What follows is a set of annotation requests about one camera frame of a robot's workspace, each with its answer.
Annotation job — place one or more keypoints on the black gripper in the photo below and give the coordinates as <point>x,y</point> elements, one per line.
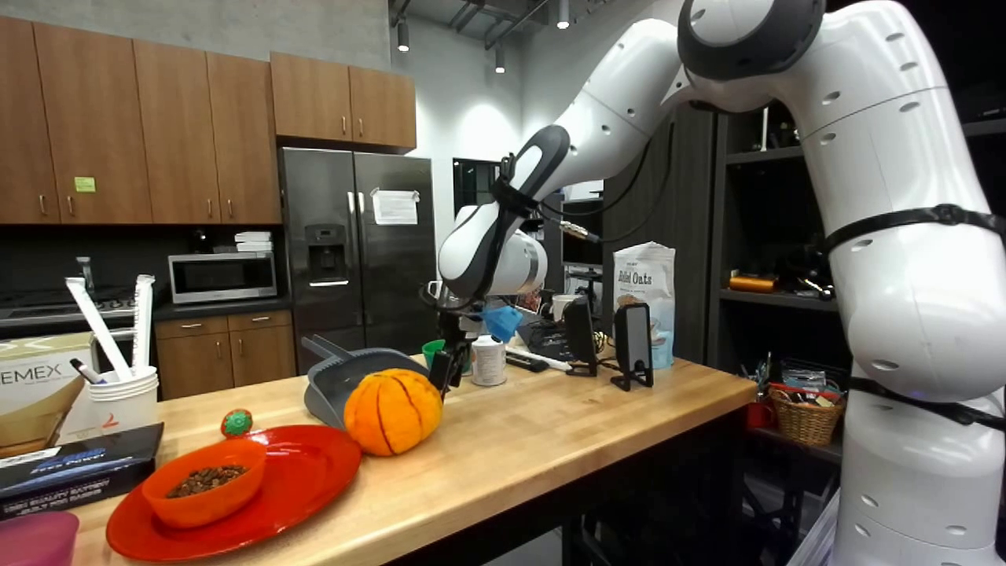
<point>453,327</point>

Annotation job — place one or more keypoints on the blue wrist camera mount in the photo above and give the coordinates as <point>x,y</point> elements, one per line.
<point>500,323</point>

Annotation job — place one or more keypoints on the wooden cabinets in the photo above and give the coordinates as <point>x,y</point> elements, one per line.
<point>157,128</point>
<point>224,351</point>

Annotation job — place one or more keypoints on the white stack on microwave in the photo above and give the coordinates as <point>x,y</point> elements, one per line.
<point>253,240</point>

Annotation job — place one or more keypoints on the black electronic box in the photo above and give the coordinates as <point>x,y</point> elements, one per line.
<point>546,337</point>

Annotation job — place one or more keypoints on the wooden lower cabinets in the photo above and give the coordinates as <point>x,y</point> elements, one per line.
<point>224,351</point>

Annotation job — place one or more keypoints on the wicker basket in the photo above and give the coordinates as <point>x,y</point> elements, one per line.
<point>805,415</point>

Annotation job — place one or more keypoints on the steel microwave oven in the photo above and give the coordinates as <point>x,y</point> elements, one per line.
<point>221,273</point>

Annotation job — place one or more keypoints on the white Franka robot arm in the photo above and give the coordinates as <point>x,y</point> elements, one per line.
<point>901,158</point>

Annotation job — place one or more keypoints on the orange plush pumpkin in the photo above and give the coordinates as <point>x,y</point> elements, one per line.
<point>394,413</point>

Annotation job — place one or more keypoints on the red round plate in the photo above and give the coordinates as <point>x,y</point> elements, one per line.
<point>302,472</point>

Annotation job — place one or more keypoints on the orange papaya half toy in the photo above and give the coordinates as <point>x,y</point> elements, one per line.
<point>205,481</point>

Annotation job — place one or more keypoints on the Chemex filter box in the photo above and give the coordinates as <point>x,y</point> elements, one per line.
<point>35,388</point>

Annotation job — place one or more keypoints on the orange item on shelf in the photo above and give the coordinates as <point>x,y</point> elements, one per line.
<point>749,282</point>

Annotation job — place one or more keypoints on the dark steel refrigerator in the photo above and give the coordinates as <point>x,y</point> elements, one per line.
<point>357,272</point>

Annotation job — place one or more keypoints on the wooden upper cabinets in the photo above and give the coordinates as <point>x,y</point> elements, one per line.
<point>157,128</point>

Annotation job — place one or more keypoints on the green cabinet sticker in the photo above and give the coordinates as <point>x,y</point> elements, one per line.
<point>85,184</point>

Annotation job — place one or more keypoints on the black remote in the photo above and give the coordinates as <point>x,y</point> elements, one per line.
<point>527,363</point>

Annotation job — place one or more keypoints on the black shelf unit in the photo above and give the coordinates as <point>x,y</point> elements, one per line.
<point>764,229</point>

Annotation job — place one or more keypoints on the small red green toy fruit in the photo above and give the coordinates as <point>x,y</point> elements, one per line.
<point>237,421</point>

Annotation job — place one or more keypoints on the black ceiling spotlight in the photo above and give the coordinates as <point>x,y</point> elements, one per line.
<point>564,13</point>
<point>500,59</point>
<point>404,37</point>

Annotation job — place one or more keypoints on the pink container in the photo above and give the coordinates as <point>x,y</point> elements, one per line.
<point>35,538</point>

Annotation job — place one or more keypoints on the white cup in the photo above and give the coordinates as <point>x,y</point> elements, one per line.
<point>488,363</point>

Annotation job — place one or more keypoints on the white paper sheet on refrigerator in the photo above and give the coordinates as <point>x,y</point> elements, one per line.
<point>394,204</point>

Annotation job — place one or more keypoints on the black flat box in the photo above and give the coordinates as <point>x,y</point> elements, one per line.
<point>81,467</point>

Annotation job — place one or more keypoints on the white flat stick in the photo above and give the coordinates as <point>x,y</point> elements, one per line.
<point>97,327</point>
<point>143,317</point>

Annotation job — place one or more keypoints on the black tablet stand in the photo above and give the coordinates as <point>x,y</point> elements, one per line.
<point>634,339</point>
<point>580,333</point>

